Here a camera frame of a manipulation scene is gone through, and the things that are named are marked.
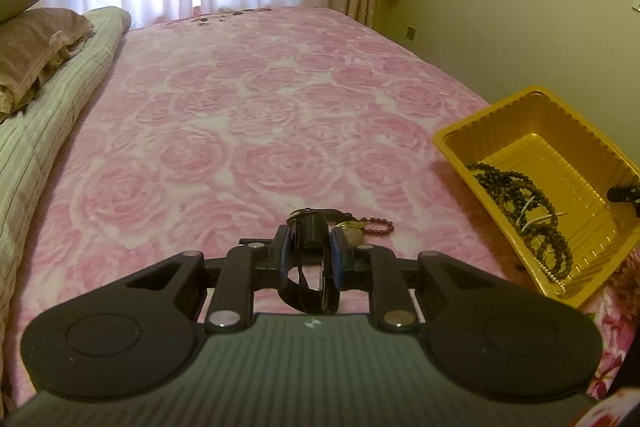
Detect yellow plastic tray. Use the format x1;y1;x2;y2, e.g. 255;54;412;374
432;85;640;309

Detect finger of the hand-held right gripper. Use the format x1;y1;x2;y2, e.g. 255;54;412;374
607;183;640;206

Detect reddish bead bracelet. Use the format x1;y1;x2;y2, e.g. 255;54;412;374
359;216;395;236

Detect brown pillow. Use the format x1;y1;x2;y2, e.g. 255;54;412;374
0;7;96;116

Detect black smart band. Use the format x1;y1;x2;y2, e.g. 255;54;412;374
278;206;347;314

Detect long brown bead necklace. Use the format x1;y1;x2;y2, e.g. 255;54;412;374
466;161;574;284

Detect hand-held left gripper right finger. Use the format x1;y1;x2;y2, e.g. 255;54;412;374
330;227;502;334

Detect green striped quilt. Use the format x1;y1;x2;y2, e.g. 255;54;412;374
0;6;132;325

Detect white pearl necklace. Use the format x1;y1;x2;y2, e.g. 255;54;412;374
519;196;569;296

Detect red white floral cloth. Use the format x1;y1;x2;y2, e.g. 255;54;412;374
575;401;640;427

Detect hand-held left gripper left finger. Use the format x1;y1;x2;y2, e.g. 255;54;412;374
124;225;296;334

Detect pink floral blanket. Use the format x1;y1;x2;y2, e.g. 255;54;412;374
0;5;640;408

